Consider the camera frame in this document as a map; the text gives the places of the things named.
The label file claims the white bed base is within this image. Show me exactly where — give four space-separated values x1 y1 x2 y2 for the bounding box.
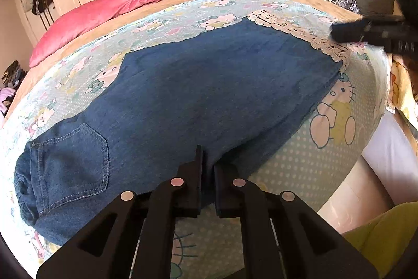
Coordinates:
318 111 418 235

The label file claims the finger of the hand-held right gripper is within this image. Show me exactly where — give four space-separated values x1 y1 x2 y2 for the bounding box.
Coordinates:
330 17 418 53

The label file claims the cartoon cat printed blanket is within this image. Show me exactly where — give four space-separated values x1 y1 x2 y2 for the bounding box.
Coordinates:
0 0 392 279

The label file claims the person's yellow-green clothing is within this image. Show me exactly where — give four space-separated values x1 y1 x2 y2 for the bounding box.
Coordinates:
343 201 418 264

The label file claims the pile of clothes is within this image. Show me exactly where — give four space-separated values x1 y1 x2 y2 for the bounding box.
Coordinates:
0 60 24 118

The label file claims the yellow printed pillow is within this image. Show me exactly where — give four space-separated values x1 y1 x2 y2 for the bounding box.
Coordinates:
388 57 418 136

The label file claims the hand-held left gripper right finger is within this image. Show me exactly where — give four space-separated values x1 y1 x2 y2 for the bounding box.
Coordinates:
214 164 379 279

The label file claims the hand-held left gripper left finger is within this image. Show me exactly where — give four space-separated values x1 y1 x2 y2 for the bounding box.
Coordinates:
36 145 205 279

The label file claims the pink duvet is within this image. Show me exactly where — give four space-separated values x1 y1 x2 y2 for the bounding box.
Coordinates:
29 0 240 68

